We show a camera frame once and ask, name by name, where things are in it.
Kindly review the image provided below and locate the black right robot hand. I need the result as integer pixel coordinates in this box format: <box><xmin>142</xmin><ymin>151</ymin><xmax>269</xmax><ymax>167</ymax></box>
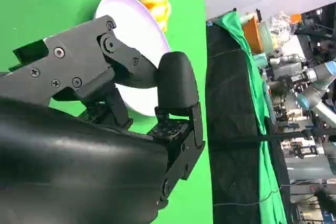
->
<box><xmin>0</xmin><ymin>15</ymin><xmax>206</xmax><ymax>224</ymax></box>

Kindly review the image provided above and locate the lilac plate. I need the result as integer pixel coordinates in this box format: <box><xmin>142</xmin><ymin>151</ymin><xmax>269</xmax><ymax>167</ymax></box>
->
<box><xmin>93</xmin><ymin>0</ymin><xmax>172</xmax><ymax>117</ymax></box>

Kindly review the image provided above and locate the black backdrop cloth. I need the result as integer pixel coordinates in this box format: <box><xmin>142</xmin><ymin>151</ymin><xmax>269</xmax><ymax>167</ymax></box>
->
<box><xmin>205</xmin><ymin>19</ymin><xmax>292</xmax><ymax>224</ymax></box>

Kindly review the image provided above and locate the green fabric drape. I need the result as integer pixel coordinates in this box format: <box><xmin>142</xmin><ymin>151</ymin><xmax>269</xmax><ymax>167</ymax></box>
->
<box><xmin>209</xmin><ymin>8</ymin><xmax>288</xmax><ymax>224</ymax></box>

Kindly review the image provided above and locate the orange box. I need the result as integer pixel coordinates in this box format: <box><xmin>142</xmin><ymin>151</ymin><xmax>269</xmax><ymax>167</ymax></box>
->
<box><xmin>241</xmin><ymin>15</ymin><xmax>265</xmax><ymax>54</ymax></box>

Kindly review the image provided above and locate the clear plastic bag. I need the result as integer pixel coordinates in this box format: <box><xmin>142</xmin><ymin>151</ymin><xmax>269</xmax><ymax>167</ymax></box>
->
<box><xmin>269</xmin><ymin>11</ymin><xmax>292</xmax><ymax>41</ymax></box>

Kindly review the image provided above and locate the black strap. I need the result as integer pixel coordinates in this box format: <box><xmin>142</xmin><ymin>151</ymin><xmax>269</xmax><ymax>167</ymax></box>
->
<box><xmin>209</xmin><ymin>132</ymin><xmax>320</xmax><ymax>146</ymax></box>

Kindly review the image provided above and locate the thin black wire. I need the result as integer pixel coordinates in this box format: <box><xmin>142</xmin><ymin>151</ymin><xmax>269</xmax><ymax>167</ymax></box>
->
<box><xmin>212</xmin><ymin>184</ymin><xmax>283</xmax><ymax>208</ymax></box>

